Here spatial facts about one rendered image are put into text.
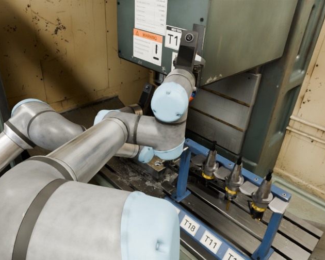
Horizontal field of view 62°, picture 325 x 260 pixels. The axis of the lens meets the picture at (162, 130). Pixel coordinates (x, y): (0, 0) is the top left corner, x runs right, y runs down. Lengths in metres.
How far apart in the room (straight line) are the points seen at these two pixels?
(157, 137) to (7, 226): 0.41
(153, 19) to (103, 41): 1.27
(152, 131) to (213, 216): 0.77
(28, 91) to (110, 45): 0.72
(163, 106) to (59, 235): 0.36
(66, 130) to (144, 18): 0.49
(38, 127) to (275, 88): 1.15
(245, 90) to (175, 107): 1.03
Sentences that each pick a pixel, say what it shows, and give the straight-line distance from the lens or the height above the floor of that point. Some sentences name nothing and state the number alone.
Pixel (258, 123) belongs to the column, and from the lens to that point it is 1.64.
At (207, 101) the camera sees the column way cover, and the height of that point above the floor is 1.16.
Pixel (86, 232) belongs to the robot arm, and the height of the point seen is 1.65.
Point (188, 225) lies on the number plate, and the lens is 1.22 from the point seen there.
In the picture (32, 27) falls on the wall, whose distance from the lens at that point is 1.99.
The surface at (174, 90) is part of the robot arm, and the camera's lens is 0.56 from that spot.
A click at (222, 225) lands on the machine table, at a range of 1.30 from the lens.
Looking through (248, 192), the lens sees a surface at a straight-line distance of 1.00.
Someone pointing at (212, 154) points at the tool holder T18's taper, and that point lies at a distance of 1.03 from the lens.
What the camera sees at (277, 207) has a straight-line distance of 0.99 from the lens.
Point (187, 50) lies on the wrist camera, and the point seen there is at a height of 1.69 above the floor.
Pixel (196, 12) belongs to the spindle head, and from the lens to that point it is 0.89.
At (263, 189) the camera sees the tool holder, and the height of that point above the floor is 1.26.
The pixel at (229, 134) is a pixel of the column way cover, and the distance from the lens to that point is 1.72.
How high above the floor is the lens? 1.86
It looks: 31 degrees down
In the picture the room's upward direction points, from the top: 4 degrees clockwise
